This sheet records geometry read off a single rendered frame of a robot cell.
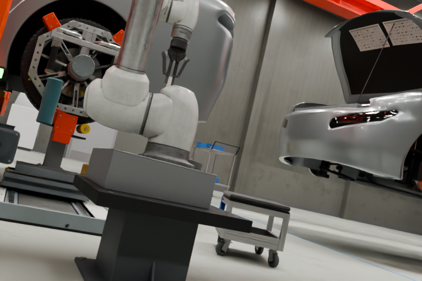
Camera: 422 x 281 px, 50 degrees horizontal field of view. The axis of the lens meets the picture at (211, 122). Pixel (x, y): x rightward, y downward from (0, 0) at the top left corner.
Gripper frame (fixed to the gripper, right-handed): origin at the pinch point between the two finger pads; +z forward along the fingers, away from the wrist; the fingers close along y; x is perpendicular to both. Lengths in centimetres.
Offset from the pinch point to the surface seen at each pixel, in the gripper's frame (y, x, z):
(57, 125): -48, 82, 24
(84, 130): -33, 86, 23
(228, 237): 57, 45, 62
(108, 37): -33, 83, -36
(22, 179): -58, 85, 58
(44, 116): -54, 69, 22
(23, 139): -189, 899, 22
